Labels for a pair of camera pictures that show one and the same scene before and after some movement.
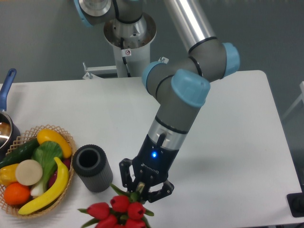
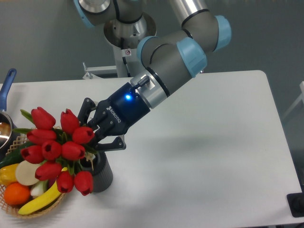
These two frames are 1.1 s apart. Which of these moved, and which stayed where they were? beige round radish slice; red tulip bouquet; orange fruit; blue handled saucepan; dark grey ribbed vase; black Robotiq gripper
Moved: red tulip bouquet; black Robotiq gripper
Stayed: beige round radish slice; dark grey ribbed vase; blue handled saucepan; orange fruit
